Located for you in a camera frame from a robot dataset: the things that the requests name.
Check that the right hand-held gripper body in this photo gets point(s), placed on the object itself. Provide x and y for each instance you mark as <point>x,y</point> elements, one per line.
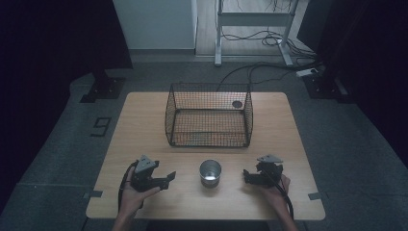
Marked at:
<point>268,171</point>

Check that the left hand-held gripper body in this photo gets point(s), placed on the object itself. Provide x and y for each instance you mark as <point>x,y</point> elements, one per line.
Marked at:
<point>142,179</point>

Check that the metal cup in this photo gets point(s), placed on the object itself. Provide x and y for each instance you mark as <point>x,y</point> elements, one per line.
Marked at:
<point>210,174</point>

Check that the person's left hand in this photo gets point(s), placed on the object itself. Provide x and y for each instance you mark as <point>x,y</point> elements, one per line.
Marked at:
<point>131,200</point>

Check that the person's right hand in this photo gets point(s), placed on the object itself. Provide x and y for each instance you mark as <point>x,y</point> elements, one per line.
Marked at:
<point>277,195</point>

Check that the grey tape piece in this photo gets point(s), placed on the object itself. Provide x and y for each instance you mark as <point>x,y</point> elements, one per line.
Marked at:
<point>315,195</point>
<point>93,194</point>

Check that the person's dark clothing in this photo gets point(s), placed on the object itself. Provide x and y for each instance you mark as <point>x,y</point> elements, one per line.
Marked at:
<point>208,226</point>

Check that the black round table grommet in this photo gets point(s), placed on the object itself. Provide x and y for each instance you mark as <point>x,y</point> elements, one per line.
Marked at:
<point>237,104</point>

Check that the black stand base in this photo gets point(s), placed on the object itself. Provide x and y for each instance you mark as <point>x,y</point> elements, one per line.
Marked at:
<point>106,89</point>
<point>324,88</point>

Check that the white power strip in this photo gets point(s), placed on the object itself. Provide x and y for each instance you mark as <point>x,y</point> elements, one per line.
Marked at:
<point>306,72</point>

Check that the dark curtain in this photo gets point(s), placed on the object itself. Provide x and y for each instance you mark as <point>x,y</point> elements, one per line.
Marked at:
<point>48,48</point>
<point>369,64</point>

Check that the white cabinet panel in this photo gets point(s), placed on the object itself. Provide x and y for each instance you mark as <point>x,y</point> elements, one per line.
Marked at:
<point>155,22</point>

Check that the white desk frame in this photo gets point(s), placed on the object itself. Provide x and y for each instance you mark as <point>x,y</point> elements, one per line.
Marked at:
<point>253,19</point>

